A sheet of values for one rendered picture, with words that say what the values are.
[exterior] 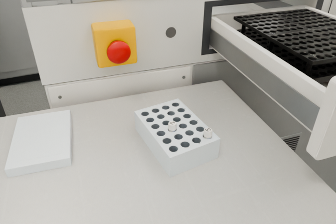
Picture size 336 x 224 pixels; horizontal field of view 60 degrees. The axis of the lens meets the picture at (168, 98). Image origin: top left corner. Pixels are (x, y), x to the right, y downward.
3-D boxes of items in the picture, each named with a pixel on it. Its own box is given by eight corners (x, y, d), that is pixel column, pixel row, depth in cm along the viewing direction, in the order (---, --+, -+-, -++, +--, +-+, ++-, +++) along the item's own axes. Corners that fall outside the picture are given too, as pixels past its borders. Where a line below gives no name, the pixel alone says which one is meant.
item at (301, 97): (458, 105, 43) (482, 68, 40) (317, 140, 36) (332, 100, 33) (286, 23, 75) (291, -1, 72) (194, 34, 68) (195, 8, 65)
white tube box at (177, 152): (218, 157, 44) (220, 138, 42) (169, 177, 41) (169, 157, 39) (177, 115, 53) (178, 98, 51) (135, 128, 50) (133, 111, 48)
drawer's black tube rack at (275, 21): (389, 82, 48) (406, 46, 45) (301, 100, 44) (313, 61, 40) (299, 37, 66) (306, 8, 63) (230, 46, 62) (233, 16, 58)
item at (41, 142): (71, 165, 43) (69, 157, 42) (7, 177, 41) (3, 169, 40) (71, 116, 53) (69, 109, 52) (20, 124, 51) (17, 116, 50)
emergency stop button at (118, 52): (132, 63, 50) (130, 41, 48) (109, 67, 49) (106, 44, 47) (128, 56, 52) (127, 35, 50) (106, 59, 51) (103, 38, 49)
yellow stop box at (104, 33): (138, 65, 53) (136, 27, 49) (98, 71, 51) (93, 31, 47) (132, 54, 57) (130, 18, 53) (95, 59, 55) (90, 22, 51)
